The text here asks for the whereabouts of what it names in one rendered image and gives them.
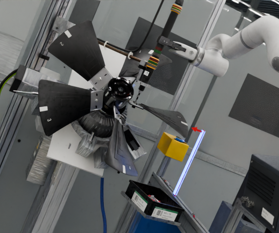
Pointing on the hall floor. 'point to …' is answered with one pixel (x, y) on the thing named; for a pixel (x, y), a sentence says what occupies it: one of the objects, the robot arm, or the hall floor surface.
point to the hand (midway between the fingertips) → (162, 40)
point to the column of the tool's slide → (20, 101)
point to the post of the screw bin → (133, 222)
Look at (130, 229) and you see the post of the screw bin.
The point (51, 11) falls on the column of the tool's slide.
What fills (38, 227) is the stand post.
